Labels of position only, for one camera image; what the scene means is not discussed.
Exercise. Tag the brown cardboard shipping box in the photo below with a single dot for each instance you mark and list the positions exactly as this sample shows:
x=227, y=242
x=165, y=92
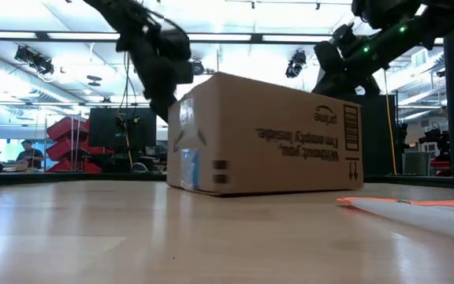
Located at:
x=270, y=138

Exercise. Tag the black camera rig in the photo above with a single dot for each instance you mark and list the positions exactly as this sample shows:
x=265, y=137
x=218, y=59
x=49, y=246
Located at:
x=436, y=138

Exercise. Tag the black aluminium table frame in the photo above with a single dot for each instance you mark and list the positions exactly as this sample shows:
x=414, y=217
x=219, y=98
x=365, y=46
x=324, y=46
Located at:
x=53, y=179

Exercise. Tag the black monitor screen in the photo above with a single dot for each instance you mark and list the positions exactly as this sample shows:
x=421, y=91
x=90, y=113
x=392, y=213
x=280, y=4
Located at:
x=105, y=126

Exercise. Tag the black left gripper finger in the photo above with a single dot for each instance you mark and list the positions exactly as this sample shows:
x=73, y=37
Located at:
x=164, y=108

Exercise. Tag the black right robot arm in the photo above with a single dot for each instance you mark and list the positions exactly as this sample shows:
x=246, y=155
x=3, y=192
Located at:
x=440, y=16

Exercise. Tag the red storage bin rack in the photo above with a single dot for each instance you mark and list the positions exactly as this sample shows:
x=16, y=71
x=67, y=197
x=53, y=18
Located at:
x=65, y=130

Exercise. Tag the mesh zip pouch orange trim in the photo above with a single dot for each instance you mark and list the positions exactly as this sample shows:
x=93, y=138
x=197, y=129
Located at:
x=428, y=217

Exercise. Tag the grey bin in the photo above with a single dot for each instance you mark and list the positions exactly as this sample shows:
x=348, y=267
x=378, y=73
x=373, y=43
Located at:
x=416, y=163

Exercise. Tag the person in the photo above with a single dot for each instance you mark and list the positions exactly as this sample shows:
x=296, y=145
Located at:
x=30, y=154

